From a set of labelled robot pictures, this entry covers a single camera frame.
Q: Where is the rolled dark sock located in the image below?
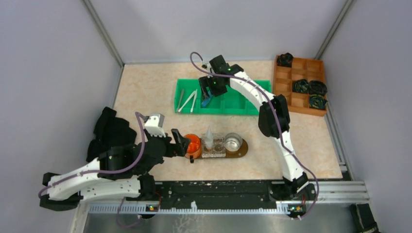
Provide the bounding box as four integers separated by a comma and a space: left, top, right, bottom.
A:
276, 52, 294, 67
309, 94, 328, 110
292, 79, 309, 94
308, 80, 328, 96

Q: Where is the green divided plastic bin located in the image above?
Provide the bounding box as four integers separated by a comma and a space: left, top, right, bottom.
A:
174, 79, 258, 116

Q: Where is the brown oval wooden tray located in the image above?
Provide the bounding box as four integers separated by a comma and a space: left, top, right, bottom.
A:
185, 137, 249, 160

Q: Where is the white toothpaste tube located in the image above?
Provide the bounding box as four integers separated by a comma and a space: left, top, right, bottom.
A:
203, 126, 214, 151

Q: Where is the clear glass cup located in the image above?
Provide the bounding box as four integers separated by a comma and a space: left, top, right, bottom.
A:
201, 133, 226, 159

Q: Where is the grey toothbrush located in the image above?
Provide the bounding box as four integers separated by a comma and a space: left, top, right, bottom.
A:
176, 89, 185, 113

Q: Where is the steel cup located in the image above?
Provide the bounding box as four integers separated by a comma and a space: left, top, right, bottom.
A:
224, 133, 243, 152

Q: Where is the white toothbrush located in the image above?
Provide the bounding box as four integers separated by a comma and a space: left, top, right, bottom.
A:
190, 90, 198, 113
180, 93, 193, 112

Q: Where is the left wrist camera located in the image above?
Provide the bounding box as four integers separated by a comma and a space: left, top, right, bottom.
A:
144, 113, 167, 137

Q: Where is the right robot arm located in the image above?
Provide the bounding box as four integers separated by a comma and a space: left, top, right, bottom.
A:
197, 55, 310, 196

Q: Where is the blue toothpaste tube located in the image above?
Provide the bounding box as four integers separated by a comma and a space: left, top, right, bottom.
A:
201, 91, 213, 108

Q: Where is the orange mug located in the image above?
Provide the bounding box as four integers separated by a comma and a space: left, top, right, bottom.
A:
184, 134, 202, 164

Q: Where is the wooden compartment box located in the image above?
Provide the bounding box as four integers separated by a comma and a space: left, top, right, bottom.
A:
273, 53, 328, 117

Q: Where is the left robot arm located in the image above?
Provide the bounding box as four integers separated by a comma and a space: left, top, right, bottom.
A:
38, 129, 191, 211

